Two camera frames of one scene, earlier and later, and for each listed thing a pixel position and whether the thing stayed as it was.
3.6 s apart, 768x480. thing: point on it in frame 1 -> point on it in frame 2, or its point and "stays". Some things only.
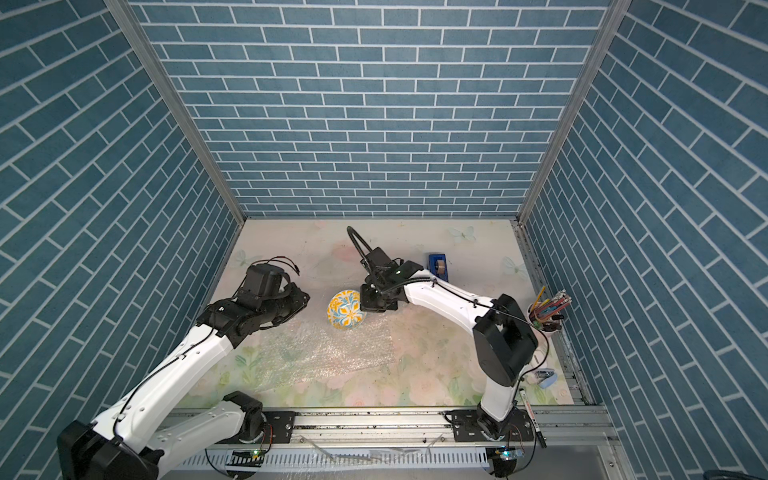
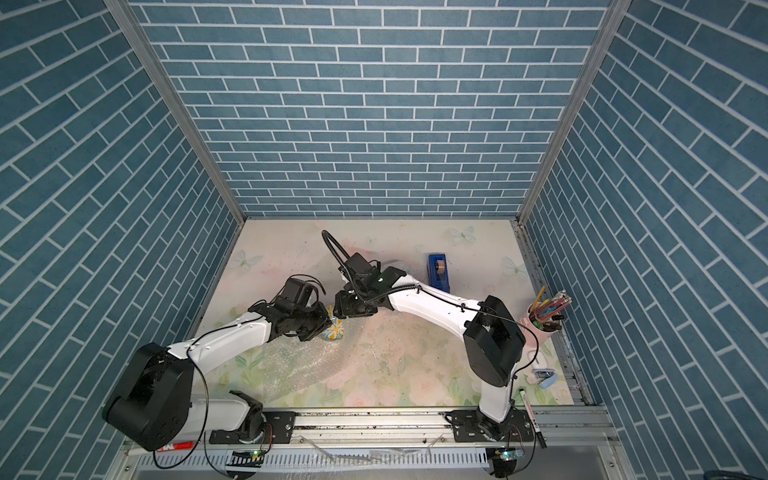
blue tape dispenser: [437, 265] stays
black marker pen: [539, 435] stays
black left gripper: [301, 299] -> [323, 322]
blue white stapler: [546, 376] stays
